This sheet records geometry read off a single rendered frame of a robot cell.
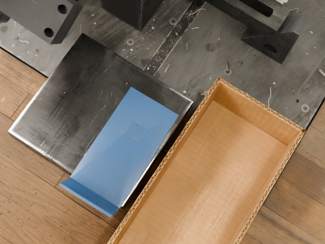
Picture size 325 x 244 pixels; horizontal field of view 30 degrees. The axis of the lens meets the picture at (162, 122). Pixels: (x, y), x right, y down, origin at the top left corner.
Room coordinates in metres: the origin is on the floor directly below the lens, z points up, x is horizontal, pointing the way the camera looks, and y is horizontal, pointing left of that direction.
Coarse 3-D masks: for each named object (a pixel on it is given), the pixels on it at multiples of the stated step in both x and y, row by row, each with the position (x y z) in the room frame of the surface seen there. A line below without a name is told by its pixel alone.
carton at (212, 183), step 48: (240, 96) 0.26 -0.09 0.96; (192, 144) 0.21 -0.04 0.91; (240, 144) 0.22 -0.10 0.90; (288, 144) 0.23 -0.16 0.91; (144, 192) 0.13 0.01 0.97; (192, 192) 0.15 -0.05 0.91; (240, 192) 0.16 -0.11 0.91; (144, 240) 0.08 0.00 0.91; (192, 240) 0.09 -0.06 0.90; (240, 240) 0.09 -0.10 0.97
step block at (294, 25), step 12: (288, 24) 0.36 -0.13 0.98; (300, 24) 0.35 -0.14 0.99; (252, 36) 0.36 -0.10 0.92; (264, 36) 0.35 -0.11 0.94; (276, 36) 0.35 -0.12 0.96; (288, 36) 0.34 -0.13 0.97; (264, 48) 0.35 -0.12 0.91; (276, 48) 0.34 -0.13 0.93; (288, 48) 0.34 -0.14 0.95; (276, 60) 0.34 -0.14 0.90
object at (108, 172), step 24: (144, 96) 0.26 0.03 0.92; (120, 120) 0.22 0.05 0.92; (144, 120) 0.22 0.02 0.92; (168, 120) 0.23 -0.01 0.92; (96, 144) 0.18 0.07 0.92; (120, 144) 0.19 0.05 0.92; (144, 144) 0.19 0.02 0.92; (96, 168) 0.16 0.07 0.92; (120, 168) 0.16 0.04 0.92; (144, 168) 0.16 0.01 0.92; (72, 192) 0.12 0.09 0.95; (96, 192) 0.13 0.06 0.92; (120, 192) 0.13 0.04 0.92
